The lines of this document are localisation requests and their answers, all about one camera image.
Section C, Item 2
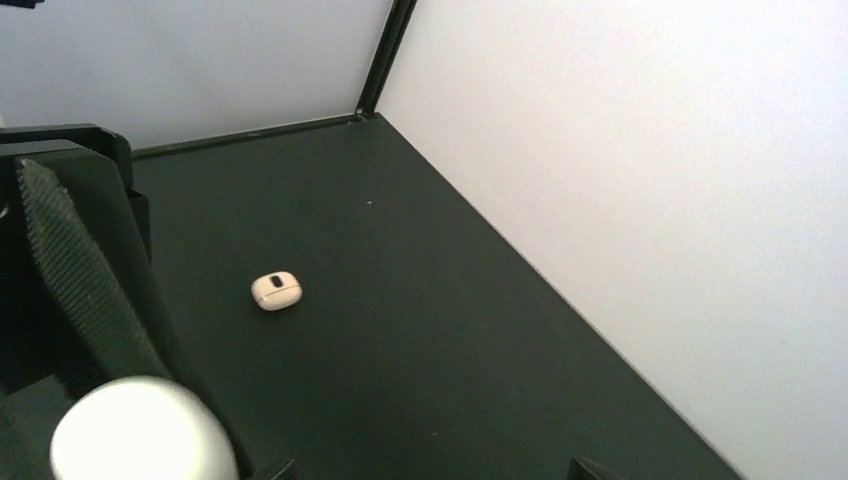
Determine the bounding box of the beige small earbuds case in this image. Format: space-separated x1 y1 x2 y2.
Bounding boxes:
251 271 303 312

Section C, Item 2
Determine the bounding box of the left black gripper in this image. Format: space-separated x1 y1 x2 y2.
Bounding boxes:
0 123 256 480

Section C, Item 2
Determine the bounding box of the white earbuds charging case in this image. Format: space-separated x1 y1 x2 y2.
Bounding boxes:
49 376 240 479

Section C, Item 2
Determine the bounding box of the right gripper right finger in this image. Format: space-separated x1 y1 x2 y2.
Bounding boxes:
566 457 622 480

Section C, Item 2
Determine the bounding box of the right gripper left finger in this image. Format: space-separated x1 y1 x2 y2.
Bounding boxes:
268 460 298 480

